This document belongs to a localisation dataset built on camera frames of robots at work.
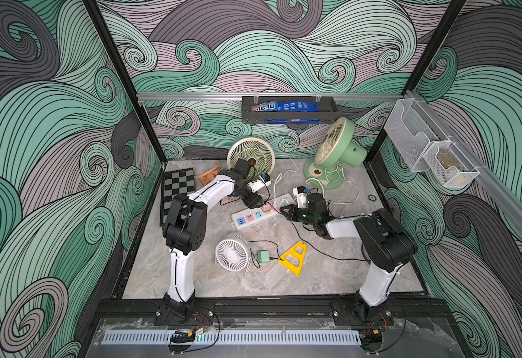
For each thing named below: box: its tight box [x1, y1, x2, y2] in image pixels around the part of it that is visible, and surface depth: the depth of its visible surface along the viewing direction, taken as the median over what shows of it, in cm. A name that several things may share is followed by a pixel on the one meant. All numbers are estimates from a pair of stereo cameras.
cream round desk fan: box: [226, 137, 276, 183], surface depth 103 cm
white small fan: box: [214, 232, 253, 273], surface depth 79 cm
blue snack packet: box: [250, 100, 320, 112], surface depth 94 cm
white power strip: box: [231, 193, 297, 230], surface depth 97 cm
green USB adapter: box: [257, 249, 270, 264], surface depth 85 cm
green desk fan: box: [304, 116, 367, 191], surface depth 94 cm
